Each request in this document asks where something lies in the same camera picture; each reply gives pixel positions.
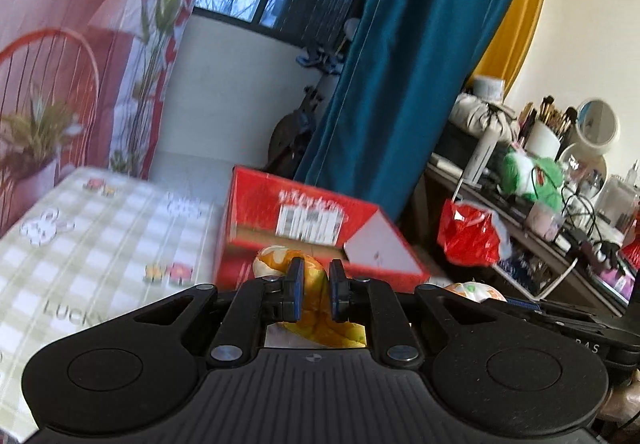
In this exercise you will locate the bunch of makeup brushes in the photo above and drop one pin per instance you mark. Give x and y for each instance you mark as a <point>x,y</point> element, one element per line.
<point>545,111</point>

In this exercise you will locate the red cardboard box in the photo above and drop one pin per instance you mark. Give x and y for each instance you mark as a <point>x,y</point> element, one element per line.
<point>260,204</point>

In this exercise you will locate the blue shoes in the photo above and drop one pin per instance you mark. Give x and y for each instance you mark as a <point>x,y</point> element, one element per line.
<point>320,59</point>

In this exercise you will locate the dark wooden desk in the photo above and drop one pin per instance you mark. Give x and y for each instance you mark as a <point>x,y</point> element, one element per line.
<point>545,256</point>

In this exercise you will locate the small white mirror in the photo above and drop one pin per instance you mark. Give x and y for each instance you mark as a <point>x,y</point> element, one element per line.
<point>582,164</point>

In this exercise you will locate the pale round jar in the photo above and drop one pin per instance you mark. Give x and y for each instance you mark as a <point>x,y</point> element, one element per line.
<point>489,86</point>

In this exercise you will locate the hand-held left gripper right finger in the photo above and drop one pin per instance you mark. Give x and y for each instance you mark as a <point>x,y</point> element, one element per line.
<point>336,294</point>

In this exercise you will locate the green white plush toy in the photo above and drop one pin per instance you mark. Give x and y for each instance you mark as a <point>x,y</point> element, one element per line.
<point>525,171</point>

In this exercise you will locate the teal curtain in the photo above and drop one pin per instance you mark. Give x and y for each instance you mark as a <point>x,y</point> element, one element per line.
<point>415,49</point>

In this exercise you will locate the dark guitar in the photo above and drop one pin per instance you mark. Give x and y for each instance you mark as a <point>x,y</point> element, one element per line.
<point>292,129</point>

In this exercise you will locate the clear acrylic organizer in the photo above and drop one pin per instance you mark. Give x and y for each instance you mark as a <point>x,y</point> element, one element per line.
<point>620,199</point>

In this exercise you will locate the white round mirror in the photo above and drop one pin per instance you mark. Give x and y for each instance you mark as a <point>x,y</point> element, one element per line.
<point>597,121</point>

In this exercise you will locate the red plastic bag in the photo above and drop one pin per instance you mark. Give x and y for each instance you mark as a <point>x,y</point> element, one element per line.
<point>467,231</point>

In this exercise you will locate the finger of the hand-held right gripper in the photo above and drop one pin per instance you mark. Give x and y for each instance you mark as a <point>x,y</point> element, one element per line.
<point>522,306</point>

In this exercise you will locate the orange yellow plush toy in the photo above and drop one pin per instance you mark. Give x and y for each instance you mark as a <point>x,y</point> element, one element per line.
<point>316,276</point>

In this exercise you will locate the white brush cup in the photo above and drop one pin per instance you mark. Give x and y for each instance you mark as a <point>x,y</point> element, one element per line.
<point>542,139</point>

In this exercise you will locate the white bottle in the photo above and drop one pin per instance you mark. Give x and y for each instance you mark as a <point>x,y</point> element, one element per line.
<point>480,159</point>

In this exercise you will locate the pink jar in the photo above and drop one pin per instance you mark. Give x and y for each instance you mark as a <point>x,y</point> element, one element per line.
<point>544,220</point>

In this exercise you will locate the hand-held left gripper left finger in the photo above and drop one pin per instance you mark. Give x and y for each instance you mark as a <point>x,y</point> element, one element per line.
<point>296,291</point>

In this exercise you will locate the orange white plush toy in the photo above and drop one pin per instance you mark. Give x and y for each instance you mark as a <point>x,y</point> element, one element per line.
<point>472,291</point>

